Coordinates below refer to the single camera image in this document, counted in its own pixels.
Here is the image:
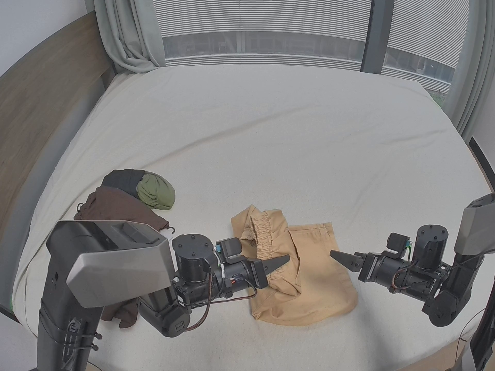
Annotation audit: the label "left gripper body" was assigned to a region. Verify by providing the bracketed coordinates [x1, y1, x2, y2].
[221, 258, 270, 294]

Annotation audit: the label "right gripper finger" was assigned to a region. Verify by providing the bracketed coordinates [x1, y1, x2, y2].
[329, 250, 366, 273]

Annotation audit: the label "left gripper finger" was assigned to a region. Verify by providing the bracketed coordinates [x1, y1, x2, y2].
[263, 254, 291, 277]

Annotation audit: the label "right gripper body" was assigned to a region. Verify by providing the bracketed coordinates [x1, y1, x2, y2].
[358, 253, 411, 286]

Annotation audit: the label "tan shorts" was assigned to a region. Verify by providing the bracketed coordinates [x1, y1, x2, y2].
[231, 204, 359, 324]

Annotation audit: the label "bed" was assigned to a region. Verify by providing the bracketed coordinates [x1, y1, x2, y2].
[0, 11, 495, 371]

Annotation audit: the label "green garment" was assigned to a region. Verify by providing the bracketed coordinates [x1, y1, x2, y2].
[136, 172, 175, 211]

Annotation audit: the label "brown shorts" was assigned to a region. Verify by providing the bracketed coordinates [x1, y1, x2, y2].
[73, 186, 176, 329]

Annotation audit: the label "black garment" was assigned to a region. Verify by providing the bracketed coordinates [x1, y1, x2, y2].
[102, 169, 145, 199]

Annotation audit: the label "grey-green curtain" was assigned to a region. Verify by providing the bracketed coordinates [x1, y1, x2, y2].
[81, 0, 167, 73]
[441, 0, 495, 142]

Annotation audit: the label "window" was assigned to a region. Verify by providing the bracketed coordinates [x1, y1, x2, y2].
[149, 0, 472, 96]

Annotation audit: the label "black cable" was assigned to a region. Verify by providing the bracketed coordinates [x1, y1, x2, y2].
[185, 281, 258, 330]

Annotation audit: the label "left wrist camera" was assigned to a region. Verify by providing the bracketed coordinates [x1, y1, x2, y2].
[216, 237, 243, 266]

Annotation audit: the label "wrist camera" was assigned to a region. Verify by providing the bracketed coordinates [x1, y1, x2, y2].
[388, 232, 411, 256]
[216, 237, 243, 266]

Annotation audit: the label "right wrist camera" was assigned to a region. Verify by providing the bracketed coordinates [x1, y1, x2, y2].
[388, 232, 411, 256]

